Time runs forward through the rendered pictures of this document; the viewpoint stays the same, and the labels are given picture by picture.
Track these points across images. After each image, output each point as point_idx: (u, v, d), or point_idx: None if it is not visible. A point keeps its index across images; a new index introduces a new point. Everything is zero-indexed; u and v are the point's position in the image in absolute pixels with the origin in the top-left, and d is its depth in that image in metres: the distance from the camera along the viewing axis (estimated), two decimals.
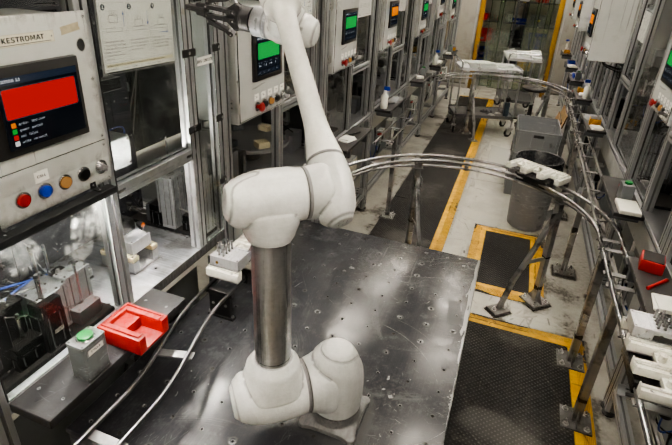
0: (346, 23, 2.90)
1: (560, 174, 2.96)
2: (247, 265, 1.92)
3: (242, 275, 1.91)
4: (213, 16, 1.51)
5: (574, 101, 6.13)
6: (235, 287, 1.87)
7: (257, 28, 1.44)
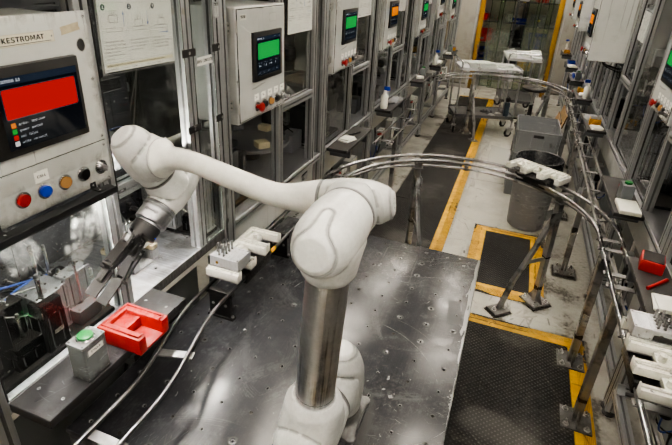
0: (346, 23, 2.90)
1: (560, 174, 2.96)
2: (247, 265, 1.92)
3: (242, 275, 1.91)
4: None
5: (574, 101, 6.13)
6: (235, 287, 1.87)
7: (141, 205, 1.33)
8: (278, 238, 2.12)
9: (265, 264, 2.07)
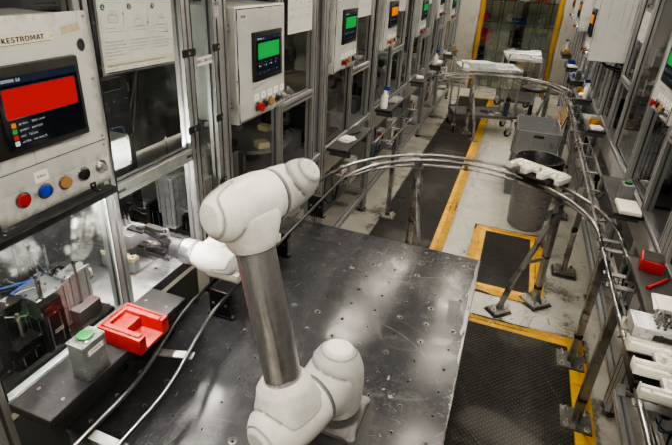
0: (346, 23, 2.90)
1: (560, 174, 2.96)
2: None
3: None
4: (154, 232, 1.74)
5: (574, 101, 6.13)
6: (235, 287, 1.87)
7: None
8: (278, 238, 2.12)
9: None
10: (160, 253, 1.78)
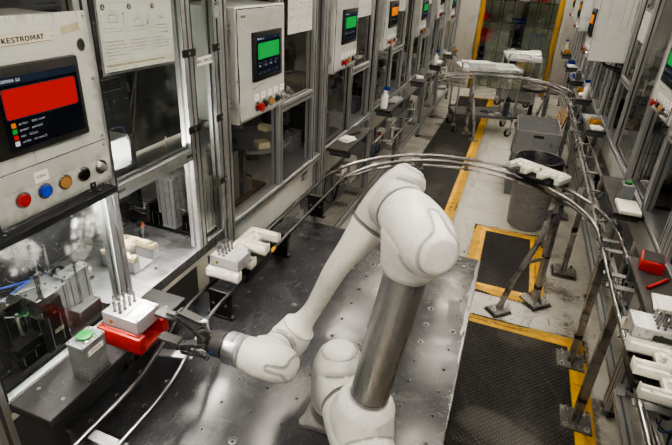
0: (346, 23, 2.90)
1: (560, 174, 2.96)
2: (247, 265, 1.92)
3: (242, 275, 1.91)
4: None
5: (574, 101, 6.13)
6: (235, 287, 1.87)
7: None
8: (278, 238, 2.12)
9: (265, 264, 2.07)
10: (197, 350, 1.42)
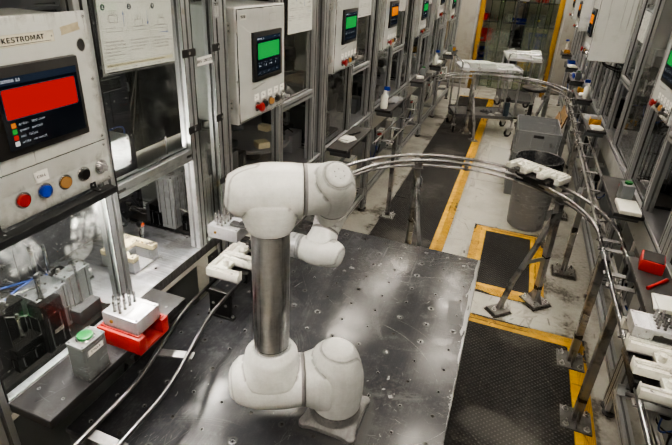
0: (346, 23, 2.90)
1: (560, 174, 2.96)
2: (247, 265, 1.92)
3: (242, 275, 1.91)
4: None
5: (574, 101, 6.13)
6: (235, 287, 1.87)
7: None
8: None
9: None
10: None
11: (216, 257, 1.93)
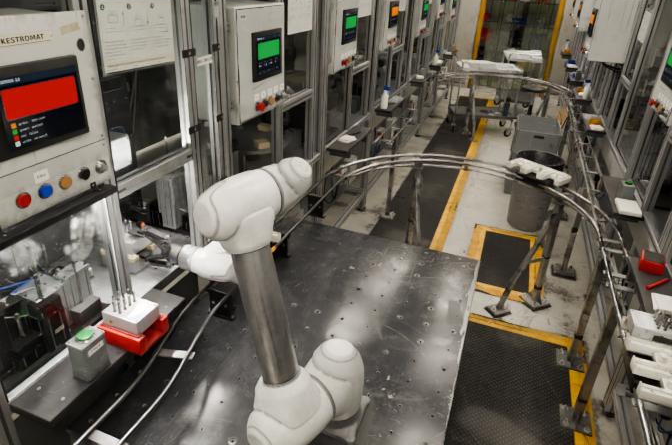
0: (346, 23, 2.90)
1: (560, 174, 2.96)
2: None
3: None
4: (155, 236, 1.75)
5: (574, 101, 6.13)
6: (235, 287, 1.87)
7: None
8: (278, 238, 2.12)
9: None
10: (162, 263, 1.79)
11: None
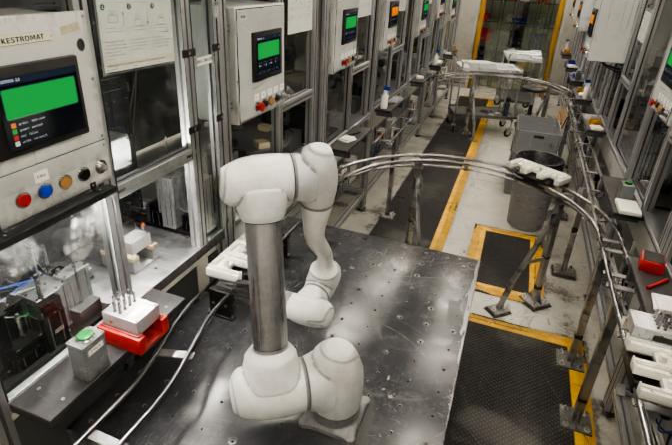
0: (346, 23, 2.90)
1: (560, 174, 2.96)
2: (247, 265, 1.92)
3: (242, 275, 1.91)
4: (244, 286, 1.76)
5: (574, 101, 6.13)
6: None
7: None
8: None
9: None
10: (248, 300, 1.77)
11: (216, 257, 1.93)
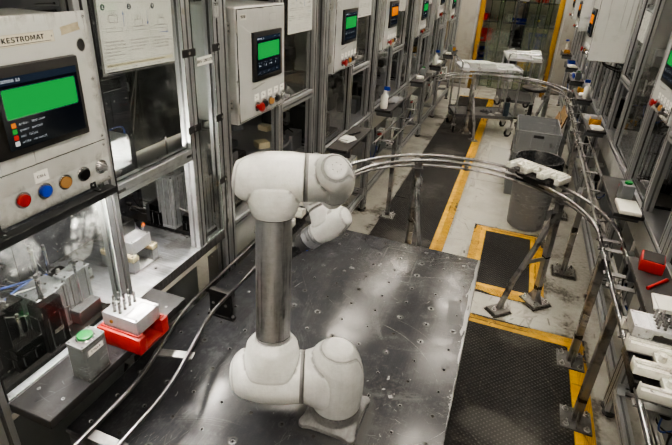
0: (346, 23, 2.90)
1: (560, 174, 2.96)
2: None
3: None
4: None
5: (574, 101, 6.13)
6: (235, 287, 1.87)
7: (308, 225, 1.88)
8: None
9: (301, 226, 2.38)
10: None
11: None
